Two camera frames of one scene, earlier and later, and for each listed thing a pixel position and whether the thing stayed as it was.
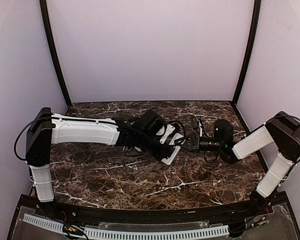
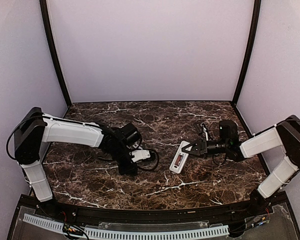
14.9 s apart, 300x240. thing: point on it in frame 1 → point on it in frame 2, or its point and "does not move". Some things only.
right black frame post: [257, 4] does not move
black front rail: [246, 212] does not move
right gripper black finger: [186, 146] → [192, 154]
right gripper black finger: [179, 141] → [190, 145]
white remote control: [168, 161] → [180, 159]
